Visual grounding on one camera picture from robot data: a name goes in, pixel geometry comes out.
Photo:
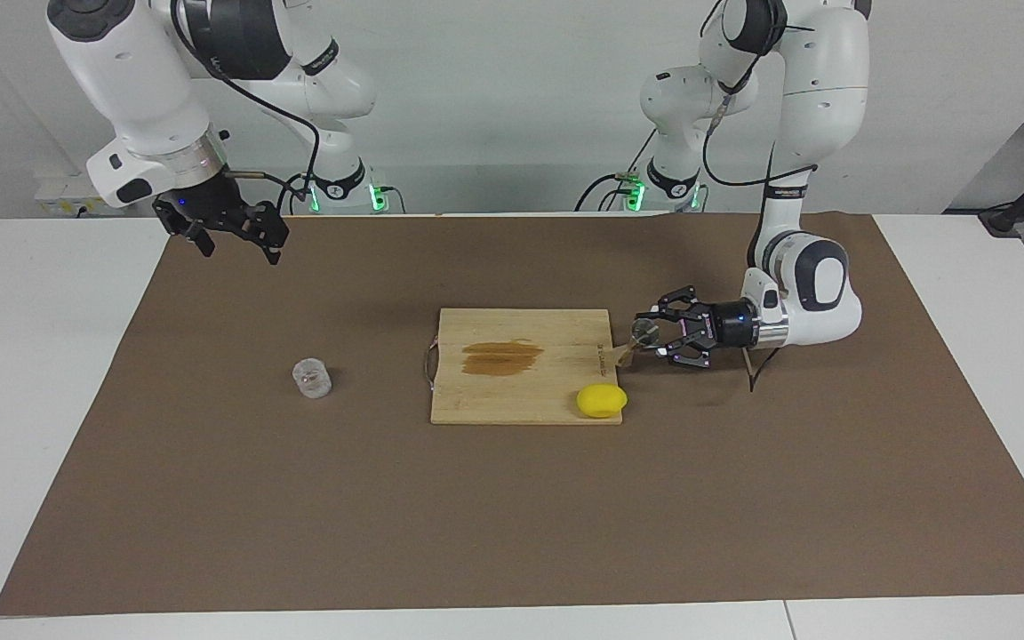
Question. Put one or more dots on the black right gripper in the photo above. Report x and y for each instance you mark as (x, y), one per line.
(201, 209)

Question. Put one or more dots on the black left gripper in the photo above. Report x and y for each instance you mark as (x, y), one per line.
(730, 324)

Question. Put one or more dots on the steel double jigger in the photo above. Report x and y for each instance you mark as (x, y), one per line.
(623, 356)

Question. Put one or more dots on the small clear glass cup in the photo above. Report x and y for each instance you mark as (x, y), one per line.
(312, 378)

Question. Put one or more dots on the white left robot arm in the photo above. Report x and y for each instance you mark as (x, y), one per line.
(819, 89)

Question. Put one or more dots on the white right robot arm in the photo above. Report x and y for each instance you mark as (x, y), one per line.
(130, 80)

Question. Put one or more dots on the yellow lemon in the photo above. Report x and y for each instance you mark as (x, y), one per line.
(601, 400)

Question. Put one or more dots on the wooden cutting board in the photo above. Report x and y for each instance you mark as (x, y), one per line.
(530, 391)

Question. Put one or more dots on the brown table mat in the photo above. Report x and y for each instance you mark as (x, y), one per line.
(512, 516)

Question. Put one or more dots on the white wall power strip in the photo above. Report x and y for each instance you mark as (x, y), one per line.
(59, 196)

